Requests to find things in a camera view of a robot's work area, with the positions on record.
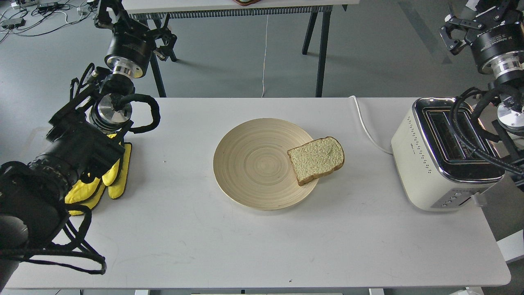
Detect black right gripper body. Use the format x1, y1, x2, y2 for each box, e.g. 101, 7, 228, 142
452, 0, 524, 80

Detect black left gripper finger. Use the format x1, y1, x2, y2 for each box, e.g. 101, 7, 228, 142
154, 27, 178, 62

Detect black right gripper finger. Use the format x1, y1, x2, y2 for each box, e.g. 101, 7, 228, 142
439, 15, 471, 55

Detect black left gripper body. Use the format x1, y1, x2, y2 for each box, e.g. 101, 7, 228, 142
95, 0, 163, 78

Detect slice of bread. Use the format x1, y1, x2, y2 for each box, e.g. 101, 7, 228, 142
287, 136, 346, 186

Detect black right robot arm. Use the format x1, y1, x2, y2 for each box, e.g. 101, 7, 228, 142
438, 0, 524, 189

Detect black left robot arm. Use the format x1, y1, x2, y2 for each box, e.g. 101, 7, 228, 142
1, 0, 177, 289

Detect cream white toaster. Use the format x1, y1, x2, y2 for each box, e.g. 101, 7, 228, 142
391, 98, 505, 211

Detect background table with black legs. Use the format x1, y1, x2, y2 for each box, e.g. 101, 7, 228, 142
123, 0, 359, 98

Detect brown object on background table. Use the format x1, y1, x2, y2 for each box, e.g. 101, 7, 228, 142
233, 0, 260, 6

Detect round bamboo plate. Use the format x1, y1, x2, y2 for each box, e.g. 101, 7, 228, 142
213, 118, 318, 211

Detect thin white hanging cable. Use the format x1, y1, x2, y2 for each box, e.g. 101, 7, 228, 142
261, 15, 269, 98

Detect floor cables and power strips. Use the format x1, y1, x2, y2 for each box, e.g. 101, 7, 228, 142
0, 0, 99, 43

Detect white toaster power cord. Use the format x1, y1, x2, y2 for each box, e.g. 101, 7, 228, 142
348, 95, 393, 155

